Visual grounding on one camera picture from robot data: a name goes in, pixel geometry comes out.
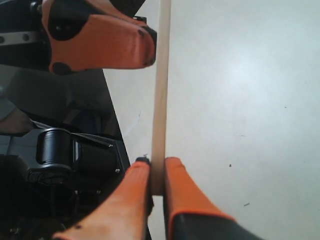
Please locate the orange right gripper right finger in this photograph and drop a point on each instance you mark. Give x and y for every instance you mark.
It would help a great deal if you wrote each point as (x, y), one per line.
(190, 215)

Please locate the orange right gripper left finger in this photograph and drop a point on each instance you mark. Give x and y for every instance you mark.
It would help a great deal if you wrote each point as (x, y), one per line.
(123, 215)

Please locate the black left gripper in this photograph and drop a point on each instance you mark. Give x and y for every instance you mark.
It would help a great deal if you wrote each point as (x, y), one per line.
(68, 36)

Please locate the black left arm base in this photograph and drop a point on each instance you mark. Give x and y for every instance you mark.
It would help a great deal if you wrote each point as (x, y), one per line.
(61, 150)

